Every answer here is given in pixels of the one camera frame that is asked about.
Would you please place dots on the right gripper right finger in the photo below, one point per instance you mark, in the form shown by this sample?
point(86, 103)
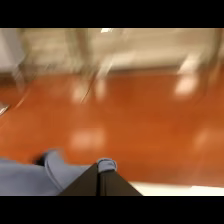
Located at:
point(115, 186)

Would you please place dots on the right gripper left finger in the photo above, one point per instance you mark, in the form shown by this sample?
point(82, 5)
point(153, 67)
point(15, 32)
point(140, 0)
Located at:
point(84, 185)

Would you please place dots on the blue T-shirt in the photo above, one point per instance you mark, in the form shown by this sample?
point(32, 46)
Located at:
point(30, 178)

